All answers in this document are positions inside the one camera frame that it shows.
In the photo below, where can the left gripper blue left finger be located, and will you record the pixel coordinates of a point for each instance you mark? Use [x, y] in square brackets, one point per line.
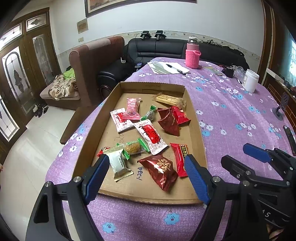
[93, 178]

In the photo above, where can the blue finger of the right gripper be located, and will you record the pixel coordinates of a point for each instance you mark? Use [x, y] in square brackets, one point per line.
[237, 169]
[257, 153]

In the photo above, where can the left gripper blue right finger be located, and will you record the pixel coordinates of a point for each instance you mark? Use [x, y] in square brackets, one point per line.
[199, 177]

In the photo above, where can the white green pastry packet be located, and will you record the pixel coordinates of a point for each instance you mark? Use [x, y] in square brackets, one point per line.
[117, 163]

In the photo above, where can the small white red packet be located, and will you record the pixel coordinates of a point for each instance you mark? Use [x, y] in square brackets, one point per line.
[151, 136]

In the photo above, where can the white red snack packet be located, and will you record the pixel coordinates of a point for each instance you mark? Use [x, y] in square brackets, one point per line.
[120, 124]

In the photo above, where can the beige biscuit bar packet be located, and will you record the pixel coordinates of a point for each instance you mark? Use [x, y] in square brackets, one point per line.
[170, 100]

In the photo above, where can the pink snack packet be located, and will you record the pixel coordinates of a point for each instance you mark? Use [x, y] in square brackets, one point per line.
[132, 109]

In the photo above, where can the red snack bar wrapper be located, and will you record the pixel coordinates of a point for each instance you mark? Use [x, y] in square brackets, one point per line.
[180, 152]

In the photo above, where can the small red candy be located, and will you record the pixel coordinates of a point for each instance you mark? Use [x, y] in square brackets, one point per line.
[101, 151]

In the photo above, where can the red foil snack bag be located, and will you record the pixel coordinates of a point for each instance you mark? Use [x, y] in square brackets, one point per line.
[161, 170]

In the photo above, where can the black smartphone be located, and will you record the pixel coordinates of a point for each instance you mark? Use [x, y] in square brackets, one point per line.
[290, 138]

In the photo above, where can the black phone stand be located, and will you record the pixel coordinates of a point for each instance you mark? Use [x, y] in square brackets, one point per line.
[283, 104]

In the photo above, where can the purple floral tablecloth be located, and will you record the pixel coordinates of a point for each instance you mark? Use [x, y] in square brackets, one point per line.
[224, 117]

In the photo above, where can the red crinkled foil snack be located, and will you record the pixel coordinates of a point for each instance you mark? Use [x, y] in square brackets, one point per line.
[179, 115]

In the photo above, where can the green clear cookie packet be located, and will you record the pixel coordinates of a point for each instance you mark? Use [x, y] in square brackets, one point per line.
[134, 147]

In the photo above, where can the dark red foil snack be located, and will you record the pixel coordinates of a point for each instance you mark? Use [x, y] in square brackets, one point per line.
[168, 122]

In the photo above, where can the cardboard box tray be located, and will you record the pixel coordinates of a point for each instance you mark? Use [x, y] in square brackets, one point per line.
[110, 130]

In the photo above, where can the wooden side table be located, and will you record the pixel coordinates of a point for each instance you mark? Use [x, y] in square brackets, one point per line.
[77, 119]

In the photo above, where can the green wrapped candy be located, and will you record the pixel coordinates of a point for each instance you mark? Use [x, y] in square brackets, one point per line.
[150, 114]

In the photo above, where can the white plastic jar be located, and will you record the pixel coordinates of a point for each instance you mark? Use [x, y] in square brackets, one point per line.
[250, 80]

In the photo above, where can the black binder clip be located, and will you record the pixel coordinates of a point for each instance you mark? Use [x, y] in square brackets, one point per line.
[228, 71]

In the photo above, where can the black shoes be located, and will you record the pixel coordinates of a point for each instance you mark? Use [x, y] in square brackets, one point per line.
[40, 109]

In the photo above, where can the patterned blanket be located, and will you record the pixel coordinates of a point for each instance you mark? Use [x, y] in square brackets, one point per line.
[63, 88]

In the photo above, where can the black pen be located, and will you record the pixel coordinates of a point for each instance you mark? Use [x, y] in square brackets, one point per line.
[178, 70]

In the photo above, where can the green cloth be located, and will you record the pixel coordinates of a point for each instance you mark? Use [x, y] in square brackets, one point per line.
[69, 74]

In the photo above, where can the white papers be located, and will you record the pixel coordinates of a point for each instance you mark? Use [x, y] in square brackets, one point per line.
[162, 69]

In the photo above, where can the brown armchair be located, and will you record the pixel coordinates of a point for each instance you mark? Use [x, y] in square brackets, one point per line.
[87, 60]

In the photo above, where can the pink sleeved water bottle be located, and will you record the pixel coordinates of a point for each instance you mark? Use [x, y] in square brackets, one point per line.
[193, 53]

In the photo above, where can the black leather sofa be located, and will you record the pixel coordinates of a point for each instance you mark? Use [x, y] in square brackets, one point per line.
[139, 52]

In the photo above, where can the wooden glass door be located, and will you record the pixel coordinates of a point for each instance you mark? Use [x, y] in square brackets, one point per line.
[28, 65]

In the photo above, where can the framed wall painting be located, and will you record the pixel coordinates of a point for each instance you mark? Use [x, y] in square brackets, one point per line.
[93, 7]

